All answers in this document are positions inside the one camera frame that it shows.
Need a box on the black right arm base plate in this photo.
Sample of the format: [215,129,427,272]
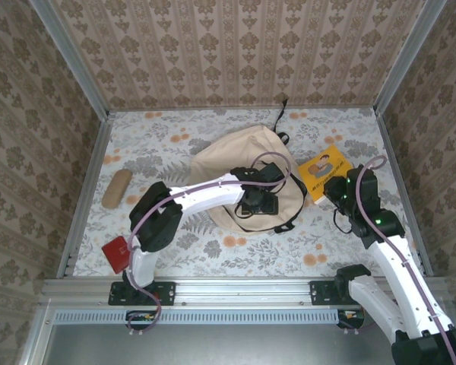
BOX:
[310,280,350,306]

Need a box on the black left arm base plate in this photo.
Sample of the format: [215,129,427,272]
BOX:
[108,281,176,306]

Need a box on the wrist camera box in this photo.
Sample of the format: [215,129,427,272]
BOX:
[345,166,377,191]
[255,162,283,184]

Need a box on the aluminium left lower frame bar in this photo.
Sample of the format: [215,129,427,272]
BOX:
[21,303,58,365]

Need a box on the aluminium left frame post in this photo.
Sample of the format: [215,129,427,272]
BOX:
[30,0,110,117]

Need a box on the aluminium right side rail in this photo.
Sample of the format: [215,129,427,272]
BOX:
[375,108,434,277]

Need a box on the thin black right gripper cable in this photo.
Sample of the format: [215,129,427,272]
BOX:
[333,208,353,233]

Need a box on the floral table cover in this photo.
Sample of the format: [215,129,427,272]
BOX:
[74,108,426,278]

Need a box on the black connector with wires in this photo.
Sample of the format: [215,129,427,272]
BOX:
[125,309,161,331]
[337,309,366,330]

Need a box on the aluminium frame post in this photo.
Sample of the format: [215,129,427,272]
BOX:
[374,0,448,115]
[30,0,110,117]

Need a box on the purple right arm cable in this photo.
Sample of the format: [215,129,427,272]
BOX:
[355,154,456,365]

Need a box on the grey metal panel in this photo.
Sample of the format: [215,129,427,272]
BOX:
[41,322,456,365]

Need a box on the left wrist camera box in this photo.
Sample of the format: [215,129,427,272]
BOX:
[255,162,283,184]

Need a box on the aluminium right frame post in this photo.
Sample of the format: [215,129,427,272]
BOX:
[374,0,448,115]

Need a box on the red box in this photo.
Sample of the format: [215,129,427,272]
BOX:
[101,235,132,274]

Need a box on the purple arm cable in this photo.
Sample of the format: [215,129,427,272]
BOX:
[127,151,293,338]
[355,154,456,365]

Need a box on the aluminium left side rail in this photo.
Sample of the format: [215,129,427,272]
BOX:
[56,112,113,278]

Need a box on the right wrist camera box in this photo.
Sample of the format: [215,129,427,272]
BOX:
[345,166,377,191]

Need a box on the beige canvas backpack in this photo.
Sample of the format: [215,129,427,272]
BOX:
[189,97,309,235]

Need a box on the brown glasses case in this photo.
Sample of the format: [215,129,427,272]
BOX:
[101,170,132,209]

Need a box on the grey slotted cable duct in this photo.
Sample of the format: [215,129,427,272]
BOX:
[55,309,343,325]

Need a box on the aluminium mounting rail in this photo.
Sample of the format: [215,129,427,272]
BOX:
[41,277,451,305]

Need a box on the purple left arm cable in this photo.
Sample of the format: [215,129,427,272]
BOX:
[127,151,293,338]

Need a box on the aluminium back rail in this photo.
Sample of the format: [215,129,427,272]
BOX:
[108,105,377,113]

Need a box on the yellow cartoon picture book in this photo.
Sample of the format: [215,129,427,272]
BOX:
[296,144,353,205]

